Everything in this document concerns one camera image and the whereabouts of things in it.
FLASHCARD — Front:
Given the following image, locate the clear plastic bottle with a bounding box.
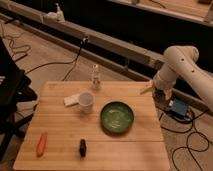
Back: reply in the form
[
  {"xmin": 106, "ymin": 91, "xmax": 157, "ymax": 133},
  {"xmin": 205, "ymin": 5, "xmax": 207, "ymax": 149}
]
[{"xmin": 92, "ymin": 64, "xmax": 101, "ymax": 90}]

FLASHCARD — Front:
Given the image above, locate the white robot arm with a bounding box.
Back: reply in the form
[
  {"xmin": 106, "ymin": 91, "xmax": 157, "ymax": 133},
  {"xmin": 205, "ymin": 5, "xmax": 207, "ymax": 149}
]
[{"xmin": 140, "ymin": 46, "xmax": 213, "ymax": 112}]

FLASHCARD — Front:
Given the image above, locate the black cable coil right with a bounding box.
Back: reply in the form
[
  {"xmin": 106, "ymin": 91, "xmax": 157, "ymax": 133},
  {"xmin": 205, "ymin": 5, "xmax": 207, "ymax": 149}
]
[{"xmin": 156, "ymin": 106, "xmax": 213, "ymax": 171}]

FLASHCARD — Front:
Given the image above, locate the black eraser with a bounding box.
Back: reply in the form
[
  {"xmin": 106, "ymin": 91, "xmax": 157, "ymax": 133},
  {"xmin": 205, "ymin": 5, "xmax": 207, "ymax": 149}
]
[{"xmin": 79, "ymin": 139, "xmax": 87, "ymax": 157}]

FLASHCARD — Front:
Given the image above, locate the white object on rail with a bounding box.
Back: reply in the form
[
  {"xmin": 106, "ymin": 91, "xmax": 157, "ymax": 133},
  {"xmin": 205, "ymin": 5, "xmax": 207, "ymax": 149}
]
[{"xmin": 46, "ymin": 4, "xmax": 65, "ymax": 22}]

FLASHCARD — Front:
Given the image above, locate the orange carrot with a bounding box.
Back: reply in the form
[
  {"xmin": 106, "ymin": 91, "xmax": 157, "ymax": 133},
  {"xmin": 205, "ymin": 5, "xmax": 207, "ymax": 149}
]
[{"xmin": 36, "ymin": 132, "xmax": 47, "ymax": 157}]

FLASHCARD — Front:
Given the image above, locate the white plastic cup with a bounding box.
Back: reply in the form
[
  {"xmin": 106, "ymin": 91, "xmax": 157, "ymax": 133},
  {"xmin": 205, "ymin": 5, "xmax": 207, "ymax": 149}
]
[{"xmin": 78, "ymin": 92, "xmax": 94, "ymax": 114}]

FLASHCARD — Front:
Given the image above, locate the black cable on floor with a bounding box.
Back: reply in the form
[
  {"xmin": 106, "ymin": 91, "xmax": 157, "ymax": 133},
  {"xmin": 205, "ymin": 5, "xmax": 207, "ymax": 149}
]
[{"xmin": 23, "ymin": 37, "xmax": 90, "ymax": 82}]

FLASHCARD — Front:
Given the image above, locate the black chair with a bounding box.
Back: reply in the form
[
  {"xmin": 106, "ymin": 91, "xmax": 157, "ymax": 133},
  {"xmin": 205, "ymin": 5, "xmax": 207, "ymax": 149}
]
[{"xmin": 0, "ymin": 37, "xmax": 37, "ymax": 161}]

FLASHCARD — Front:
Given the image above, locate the green round bowl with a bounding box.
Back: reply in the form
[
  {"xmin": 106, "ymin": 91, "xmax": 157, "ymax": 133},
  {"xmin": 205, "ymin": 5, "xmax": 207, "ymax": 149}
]
[{"xmin": 100, "ymin": 101, "xmax": 134, "ymax": 134}]

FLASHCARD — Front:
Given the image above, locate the blue power box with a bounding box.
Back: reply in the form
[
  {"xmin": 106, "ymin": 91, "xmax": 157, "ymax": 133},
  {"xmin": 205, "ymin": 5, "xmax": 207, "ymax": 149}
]
[{"xmin": 169, "ymin": 99, "xmax": 188, "ymax": 117}]

